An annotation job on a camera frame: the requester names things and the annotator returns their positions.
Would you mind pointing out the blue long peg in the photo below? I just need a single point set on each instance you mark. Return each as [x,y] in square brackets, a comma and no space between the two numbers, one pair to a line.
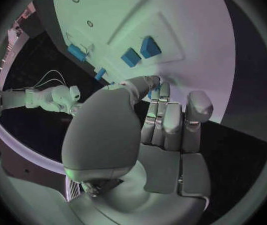
[100,74]

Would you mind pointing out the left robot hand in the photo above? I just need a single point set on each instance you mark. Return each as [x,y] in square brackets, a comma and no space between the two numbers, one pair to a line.
[105,135]

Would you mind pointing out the blue block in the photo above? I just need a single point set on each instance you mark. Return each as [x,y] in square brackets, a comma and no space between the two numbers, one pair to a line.
[150,48]
[130,58]

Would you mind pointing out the small blue peg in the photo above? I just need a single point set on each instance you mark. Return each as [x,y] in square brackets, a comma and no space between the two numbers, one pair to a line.
[112,83]

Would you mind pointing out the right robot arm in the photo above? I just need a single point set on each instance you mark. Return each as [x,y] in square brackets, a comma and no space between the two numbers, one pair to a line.
[42,97]

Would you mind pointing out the white task board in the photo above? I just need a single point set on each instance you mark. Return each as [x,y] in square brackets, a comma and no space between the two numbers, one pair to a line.
[124,13]

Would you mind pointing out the blue short cylinder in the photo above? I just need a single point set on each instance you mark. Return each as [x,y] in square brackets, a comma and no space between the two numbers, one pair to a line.
[76,52]

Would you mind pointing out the blue plug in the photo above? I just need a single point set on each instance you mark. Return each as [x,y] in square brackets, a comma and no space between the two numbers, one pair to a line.
[151,94]

